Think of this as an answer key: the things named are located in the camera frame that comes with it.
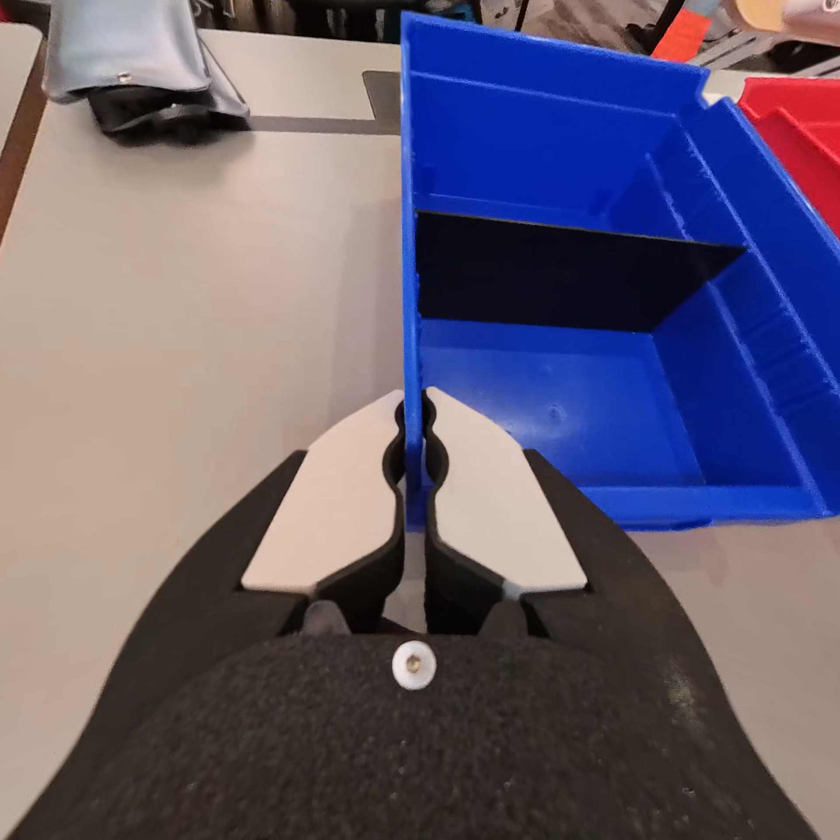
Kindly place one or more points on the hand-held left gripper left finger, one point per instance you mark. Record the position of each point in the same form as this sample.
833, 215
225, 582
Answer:
322, 525

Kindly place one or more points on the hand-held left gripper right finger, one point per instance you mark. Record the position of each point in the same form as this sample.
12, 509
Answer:
505, 525

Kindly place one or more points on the blue plastic bin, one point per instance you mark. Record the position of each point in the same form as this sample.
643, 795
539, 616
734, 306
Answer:
591, 407

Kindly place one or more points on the red plastic bin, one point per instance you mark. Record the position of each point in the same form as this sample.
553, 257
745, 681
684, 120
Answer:
801, 145

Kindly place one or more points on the grey desk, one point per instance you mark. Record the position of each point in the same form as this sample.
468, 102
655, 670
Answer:
197, 328

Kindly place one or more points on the grey pouch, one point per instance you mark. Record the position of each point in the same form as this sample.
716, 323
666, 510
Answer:
131, 53

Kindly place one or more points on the orange traffic cone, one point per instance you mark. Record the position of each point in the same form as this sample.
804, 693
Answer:
680, 33

